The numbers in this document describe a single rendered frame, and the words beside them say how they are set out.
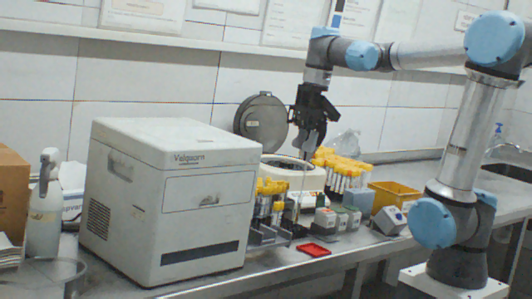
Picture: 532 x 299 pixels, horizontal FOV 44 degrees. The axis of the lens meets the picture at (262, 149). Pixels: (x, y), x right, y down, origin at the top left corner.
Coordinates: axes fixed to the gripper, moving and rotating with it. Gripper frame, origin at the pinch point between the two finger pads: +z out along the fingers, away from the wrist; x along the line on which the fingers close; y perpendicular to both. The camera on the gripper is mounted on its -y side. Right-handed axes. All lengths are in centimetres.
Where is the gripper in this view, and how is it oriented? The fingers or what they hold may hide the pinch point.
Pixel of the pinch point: (307, 156)
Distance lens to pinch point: 180.8
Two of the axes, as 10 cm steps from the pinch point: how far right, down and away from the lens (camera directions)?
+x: 7.1, 2.6, -6.6
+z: -1.6, 9.6, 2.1
